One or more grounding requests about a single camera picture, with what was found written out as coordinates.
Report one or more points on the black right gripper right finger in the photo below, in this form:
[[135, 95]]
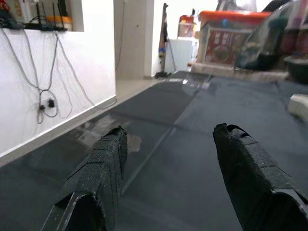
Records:
[[250, 173]]

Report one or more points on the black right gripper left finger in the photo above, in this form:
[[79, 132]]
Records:
[[96, 180]]

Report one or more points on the white plastic children table top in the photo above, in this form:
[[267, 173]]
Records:
[[299, 106]]

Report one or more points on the black tablecloth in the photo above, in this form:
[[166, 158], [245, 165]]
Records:
[[192, 108]]

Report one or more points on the small black power adapter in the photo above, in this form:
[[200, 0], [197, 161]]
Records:
[[51, 103]]

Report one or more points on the beige patterned cloth cover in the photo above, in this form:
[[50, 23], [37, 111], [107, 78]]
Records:
[[240, 72]]

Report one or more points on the black round basin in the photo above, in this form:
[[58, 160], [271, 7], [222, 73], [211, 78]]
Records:
[[297, 68]]

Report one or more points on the black plastic bag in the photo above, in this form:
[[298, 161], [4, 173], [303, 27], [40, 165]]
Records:
[[264, 45]]

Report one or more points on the orange lid storage box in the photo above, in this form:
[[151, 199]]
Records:
[[226, 41]]

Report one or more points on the small red lid container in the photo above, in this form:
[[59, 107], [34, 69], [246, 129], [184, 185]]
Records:
[[187, 26]]

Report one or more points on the dark mop stick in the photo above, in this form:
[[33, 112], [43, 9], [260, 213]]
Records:
[[164, 36]]

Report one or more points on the black electronic devices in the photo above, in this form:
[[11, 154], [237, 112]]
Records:
[[45, 27]]

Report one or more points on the orange bottles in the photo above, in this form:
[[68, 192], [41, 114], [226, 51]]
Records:
[[60, 21]]

